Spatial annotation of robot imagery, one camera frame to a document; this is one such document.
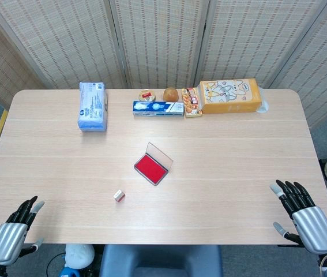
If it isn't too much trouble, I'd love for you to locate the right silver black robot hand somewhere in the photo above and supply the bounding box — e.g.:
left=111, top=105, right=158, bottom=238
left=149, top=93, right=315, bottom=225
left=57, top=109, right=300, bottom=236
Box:
left=269, top=179, right=327, bottom=254

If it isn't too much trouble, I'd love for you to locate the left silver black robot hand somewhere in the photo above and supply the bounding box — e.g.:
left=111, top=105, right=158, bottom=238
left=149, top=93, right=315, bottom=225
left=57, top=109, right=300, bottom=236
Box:
left=0, top=196, right=45, bottom=266

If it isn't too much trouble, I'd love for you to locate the white and red stamp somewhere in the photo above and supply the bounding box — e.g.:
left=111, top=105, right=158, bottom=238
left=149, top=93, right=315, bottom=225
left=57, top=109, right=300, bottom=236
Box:
left=113, top=189, right=126, bottom=204

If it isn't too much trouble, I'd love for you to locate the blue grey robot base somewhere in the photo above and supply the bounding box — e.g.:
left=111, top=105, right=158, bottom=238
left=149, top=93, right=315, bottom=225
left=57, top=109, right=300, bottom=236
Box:
left=99, top=244, right=224, bottom=277

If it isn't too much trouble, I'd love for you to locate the blue robot part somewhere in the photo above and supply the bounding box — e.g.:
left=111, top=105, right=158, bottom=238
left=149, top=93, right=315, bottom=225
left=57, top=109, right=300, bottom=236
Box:
left=60, top=267, right=81, bottom=277

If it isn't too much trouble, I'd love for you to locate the white rounded robot cover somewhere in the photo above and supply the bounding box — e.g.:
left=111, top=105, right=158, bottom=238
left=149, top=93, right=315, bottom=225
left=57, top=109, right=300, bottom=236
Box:
left=65, top=244, right=95, bottom=271

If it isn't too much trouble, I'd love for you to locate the yellow cartoon tissue pack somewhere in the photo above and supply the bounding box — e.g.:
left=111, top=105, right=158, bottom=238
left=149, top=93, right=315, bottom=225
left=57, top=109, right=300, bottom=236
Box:
left=199, top=77, right=263, bottom=115

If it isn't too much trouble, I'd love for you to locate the blue tissue pack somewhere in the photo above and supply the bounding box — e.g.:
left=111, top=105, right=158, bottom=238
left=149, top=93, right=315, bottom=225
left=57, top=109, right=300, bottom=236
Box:
left=77, top=81, right=108, bottom=133

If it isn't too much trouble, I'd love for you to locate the red ink pad clear lid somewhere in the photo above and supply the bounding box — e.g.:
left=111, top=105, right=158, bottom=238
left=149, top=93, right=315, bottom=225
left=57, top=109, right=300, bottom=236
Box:
left=133, top=141, right=174, bottom=186

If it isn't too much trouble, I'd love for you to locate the yellow snack box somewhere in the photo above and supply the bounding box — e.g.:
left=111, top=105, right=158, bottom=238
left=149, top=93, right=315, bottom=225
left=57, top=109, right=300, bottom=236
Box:
left=181, top=87, right=204, bottom=118

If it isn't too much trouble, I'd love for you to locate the round orange bread bun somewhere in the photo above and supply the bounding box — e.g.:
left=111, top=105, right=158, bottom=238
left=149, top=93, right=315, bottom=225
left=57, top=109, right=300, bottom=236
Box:
left=163, top=87, right=179, bottom=103

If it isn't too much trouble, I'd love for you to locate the blue white toothpaste box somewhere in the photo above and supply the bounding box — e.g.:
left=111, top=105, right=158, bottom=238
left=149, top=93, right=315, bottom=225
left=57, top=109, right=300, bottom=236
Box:
left=132, top=100, right=185, bottom=117

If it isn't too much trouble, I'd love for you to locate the round yellow tin red label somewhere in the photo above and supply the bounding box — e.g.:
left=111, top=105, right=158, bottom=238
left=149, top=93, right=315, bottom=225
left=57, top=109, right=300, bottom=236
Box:
left=137, top=89, right=156, bottom=102

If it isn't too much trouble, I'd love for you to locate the woven folding screen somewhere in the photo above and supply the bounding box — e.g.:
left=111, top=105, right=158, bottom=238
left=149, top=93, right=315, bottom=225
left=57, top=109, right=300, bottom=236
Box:
left=0, top=0, right=327, bottom=129

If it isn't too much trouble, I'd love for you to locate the black floor cable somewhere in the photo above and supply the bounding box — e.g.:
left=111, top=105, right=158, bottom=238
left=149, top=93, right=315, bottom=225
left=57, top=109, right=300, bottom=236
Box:
left=46, top=252, right=66, bottom=277

